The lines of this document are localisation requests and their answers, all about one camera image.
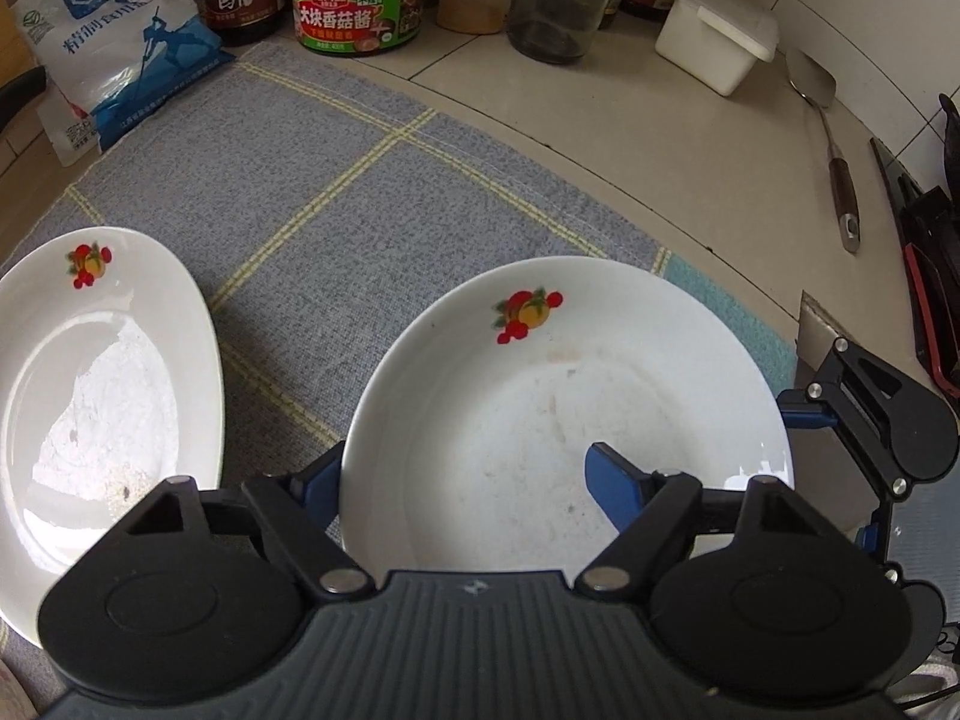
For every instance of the blue white salt bag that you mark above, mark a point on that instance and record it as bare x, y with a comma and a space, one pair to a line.
111, 63

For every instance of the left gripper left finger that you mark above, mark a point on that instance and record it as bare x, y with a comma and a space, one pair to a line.
293, 513

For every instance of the steel spatula wooden handle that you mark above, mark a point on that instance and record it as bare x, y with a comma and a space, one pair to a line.
817, 87

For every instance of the grey teal towel mat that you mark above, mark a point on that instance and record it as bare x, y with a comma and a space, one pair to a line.
319, 213

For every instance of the white plastic seasoning box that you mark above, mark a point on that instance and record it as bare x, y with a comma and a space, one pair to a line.
718, 41

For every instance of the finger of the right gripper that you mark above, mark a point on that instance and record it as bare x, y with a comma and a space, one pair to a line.
870, 539
799, 411

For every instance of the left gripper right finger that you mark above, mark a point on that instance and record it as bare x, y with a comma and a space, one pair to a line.
654, 515

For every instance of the oval fruit plate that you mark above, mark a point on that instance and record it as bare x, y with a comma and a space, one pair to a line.
467, 448
111, 382

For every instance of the black gas stove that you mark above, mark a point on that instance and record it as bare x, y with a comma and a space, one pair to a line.
927, 228

